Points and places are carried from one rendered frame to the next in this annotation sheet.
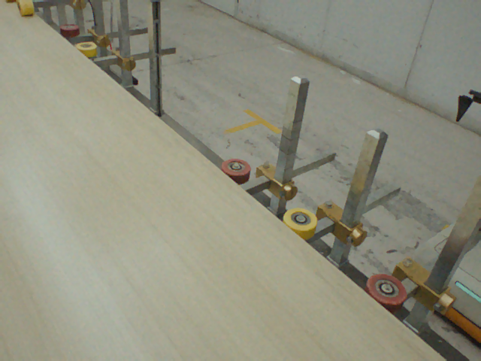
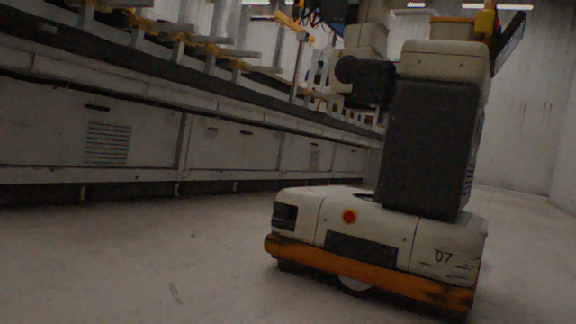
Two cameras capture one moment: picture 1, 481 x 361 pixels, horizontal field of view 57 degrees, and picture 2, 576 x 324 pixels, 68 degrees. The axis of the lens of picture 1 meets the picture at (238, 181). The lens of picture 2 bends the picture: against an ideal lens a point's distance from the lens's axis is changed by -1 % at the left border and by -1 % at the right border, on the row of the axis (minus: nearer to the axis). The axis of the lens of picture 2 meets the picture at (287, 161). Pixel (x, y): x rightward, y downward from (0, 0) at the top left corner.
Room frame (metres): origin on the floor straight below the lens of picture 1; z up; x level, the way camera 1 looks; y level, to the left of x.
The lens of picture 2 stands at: (0.45, -2.54, 0.44)
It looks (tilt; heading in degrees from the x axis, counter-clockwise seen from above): 3 degrees down; 67
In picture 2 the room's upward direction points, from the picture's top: 10 degrees clockwise
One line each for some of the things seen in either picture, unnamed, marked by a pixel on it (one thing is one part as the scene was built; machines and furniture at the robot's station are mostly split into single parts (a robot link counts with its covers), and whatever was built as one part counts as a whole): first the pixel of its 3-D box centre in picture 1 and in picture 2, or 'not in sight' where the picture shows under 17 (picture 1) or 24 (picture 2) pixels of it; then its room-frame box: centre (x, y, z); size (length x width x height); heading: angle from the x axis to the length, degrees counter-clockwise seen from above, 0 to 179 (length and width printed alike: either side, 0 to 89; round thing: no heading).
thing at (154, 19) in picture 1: (155, 60); (296, 72); (1.60, 0.36, 0.93); 0.05 x 0.05 x 0.45; 42
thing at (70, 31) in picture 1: (71, 38); not in sight; (1.94, 0.82, 0.85); 0.08 x 0.08 x 0.11
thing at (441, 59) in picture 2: not in sight; (431, 122); (1.48, -1.31, 0.59); 0.55 x 0.34 x 0.83; 41
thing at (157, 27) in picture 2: not in sight; (155, 27); (0.55, -0.63, 0.81); 0.43 x 0.03 x 0.04; 132
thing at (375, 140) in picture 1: (352, 213); (214, 40); (0.86, -0.29, 0.88); 0.04 x 0.04 x 0.48; 42
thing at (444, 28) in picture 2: not in sight; (453, 43); (1.49, -1.33, 0.87); 0.23 x 0.15 x 0.11; 41
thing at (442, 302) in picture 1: (423, 286); (184, 37); (0.69, -0.44, 0.83); 0.14 x 0.06 x 0.05; 42
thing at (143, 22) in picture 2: not in sight; (143, 25); (0.51, -0.61, 0.81); 0.14 x 0.06 x 0.05; 42
